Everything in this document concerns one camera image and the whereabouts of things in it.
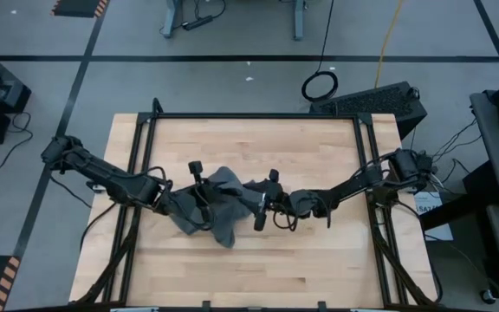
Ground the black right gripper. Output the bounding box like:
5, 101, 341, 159
252, 169, 292, 232

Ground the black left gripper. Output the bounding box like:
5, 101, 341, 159
188, 160, 217, 231

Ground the grey waffle-weave towel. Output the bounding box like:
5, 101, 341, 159
172, 166, 272, 250

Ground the black perforated computer tower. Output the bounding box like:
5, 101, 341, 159
308, 81, 428, 140

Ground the white printed sheet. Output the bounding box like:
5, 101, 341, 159
412, 190, 455, 242

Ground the black power strip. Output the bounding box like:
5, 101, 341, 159
181, 15, 214, 31

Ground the grey desk leg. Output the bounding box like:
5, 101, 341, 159
161, 0, 182, 39
292, 0, 307, 42

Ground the black caster wheel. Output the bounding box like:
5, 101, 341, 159
479, 288, 498, 305

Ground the black aluminium table frame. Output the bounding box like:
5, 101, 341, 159
69, 97, 444, 312

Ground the coiled black cable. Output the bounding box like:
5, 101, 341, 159
300, 0, 340, 103

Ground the thin black floor cable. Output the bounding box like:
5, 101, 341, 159
0, 111, 35, 171

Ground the yellow hanging cable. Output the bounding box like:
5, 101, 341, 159
373, 0, 405, 89

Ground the black desk base frame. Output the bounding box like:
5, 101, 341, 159
418, 159, 499, 231

